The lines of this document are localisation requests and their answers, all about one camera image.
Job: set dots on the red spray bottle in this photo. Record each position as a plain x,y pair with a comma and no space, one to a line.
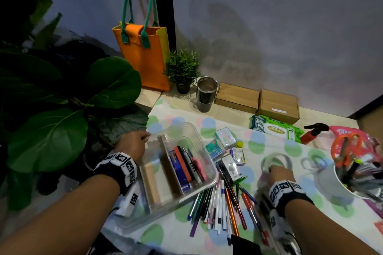
308,137

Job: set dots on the clear plastic organizer box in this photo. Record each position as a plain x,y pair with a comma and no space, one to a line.
155,207

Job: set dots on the small pink scissors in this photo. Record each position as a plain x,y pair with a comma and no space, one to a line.
201,171

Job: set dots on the blue stapler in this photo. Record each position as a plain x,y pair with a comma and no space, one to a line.
179,174

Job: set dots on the steel tumbler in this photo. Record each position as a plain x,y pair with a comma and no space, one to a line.
206,96

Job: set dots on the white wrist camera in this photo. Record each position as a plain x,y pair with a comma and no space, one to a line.
131,201
278,225

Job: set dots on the large leafy plant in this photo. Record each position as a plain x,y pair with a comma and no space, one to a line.
48,141

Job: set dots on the clear tape roll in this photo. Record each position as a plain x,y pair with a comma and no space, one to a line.
264,160

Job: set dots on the person's left hand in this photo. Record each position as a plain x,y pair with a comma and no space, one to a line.
131,145

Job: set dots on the marker wristband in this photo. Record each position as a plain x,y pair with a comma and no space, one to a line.
125,163
284,187

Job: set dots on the white cup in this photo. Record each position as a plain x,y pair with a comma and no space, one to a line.
329,183

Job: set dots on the green wet wipes pack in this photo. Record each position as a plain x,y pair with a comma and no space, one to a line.
275,129

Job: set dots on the labelled cardboard box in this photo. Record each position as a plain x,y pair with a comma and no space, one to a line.
278,105

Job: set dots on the orange felt bag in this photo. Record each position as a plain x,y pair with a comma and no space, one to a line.
149,63

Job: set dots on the silver black utility knife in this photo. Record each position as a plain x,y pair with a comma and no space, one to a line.
193,171

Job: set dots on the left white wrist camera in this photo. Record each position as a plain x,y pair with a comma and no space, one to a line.
131,201

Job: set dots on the left marker wristband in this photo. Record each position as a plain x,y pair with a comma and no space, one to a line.
125,163

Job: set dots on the small potted plant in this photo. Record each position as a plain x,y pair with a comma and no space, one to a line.
182,68

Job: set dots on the polka dot tablecloth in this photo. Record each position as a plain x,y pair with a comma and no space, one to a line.
329,219

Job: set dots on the orange scissors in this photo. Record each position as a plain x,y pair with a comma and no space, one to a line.
347,156

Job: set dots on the white teal small box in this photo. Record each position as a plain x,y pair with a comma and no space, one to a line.
226,137

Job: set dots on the small yellow eraser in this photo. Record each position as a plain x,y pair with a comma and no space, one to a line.
239,144

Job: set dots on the pile of assorted pens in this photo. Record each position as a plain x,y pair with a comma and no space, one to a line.
221,210

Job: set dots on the pink plastic pack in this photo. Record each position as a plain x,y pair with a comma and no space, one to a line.
344,130

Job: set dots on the flat plain cardboard box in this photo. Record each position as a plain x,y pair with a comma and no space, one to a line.
236,96

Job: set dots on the person's right hand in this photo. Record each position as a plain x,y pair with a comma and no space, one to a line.
281,174

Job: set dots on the right marker wristband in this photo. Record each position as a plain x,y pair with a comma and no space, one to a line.
284,187

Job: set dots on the person's right forearm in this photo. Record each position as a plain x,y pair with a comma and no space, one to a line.
323,231

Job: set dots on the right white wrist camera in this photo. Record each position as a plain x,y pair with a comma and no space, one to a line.
278,225

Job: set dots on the person's left forearm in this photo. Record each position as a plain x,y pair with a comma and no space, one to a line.
60,216

